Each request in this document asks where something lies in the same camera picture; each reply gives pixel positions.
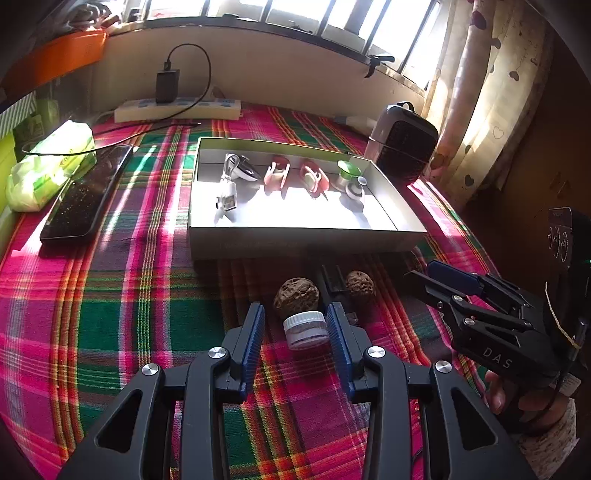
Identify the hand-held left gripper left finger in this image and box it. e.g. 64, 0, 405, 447
55, 302, 266, 480

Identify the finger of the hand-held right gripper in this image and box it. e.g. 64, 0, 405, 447
427, 261, 532, 308
404, 270, 536, 333

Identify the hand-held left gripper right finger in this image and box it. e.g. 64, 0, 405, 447
325, 302, 539, 480

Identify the small clear jar white lid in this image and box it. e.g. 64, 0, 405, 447
283, 311, 329, 352

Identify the cardboard box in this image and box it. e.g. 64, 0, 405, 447
187, 137, 428, 266

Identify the green and white suction hook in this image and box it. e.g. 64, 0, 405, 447
333, 159, 370, 199

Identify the white usb cable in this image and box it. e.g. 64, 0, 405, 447
215, 153, 241, 221

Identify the pale pink clip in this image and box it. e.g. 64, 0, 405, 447
264, 156, 291, 191

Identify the person's right hand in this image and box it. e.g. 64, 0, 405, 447
485, 371, 570, 435

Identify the small walnut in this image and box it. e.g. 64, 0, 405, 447
345, 271, 376, 301

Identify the large walnut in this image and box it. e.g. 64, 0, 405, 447
272, 277, 320, 319

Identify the grey and black heater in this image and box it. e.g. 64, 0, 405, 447
365, 102, 439, 185

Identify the heart print curtain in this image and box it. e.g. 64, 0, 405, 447
422, 0, 555, 208

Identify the coral pink clip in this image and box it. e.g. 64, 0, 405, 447
299, 158, 331, 197

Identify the white clip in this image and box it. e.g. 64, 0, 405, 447
231, 156, 259, 183

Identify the black smartphone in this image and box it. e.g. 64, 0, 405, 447
39, 144, 134, 245

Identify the black clip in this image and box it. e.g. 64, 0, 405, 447
363, 54, 395, 78

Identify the white power strip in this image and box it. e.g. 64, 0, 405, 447
114, 96, 242, 123

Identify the green tissue pack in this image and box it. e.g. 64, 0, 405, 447
6, 119, 98, 213

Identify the black charger adapter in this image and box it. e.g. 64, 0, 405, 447
155, 58, 182, 103

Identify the yellow-green box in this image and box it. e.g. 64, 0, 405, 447
0, 134, 19, 232

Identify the green packaging box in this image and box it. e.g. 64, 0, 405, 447
14, 98, 61, 144

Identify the grey striped box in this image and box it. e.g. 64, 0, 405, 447
0, 92, 38, 139

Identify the orange plastic container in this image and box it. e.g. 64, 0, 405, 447
0, 30, 108, 88

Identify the black charging cable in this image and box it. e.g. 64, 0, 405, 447
21, 44, 213, 155

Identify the window with dark frame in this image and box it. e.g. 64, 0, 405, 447
83, 0, 444, 88

